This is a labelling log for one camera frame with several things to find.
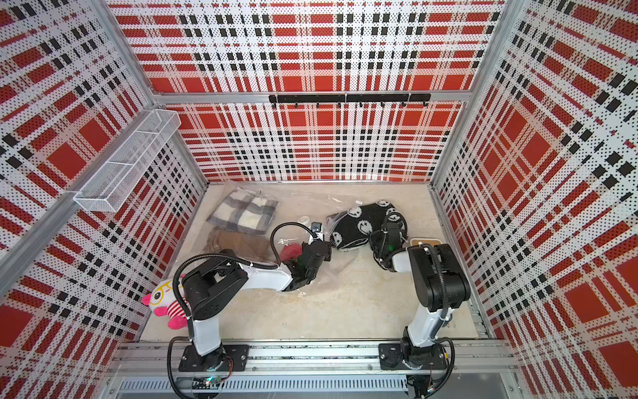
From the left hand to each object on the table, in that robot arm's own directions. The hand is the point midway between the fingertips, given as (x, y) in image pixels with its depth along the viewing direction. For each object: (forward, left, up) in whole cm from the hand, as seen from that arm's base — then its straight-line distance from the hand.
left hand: (327, 235), depth 93 cm
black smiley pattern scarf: (+6, -12, -3) cm, 13 cm away
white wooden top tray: (-1, -36, -2) cm, 36 cm away
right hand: (+5, -18, -5) cm, 19 cm away
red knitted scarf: (-6, +15, -3) cm, 16 cm away
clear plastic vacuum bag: (+22, +15, -6) cm, 27 cm away
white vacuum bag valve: (+10, +10, -4) cm, 14 cm away
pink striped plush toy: (-24, +52, 0) cm, 57 cm away
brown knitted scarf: (-3, +29, -3) cm, 30 cm away
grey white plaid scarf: (+14, +36, -2) cm, 38 cm away
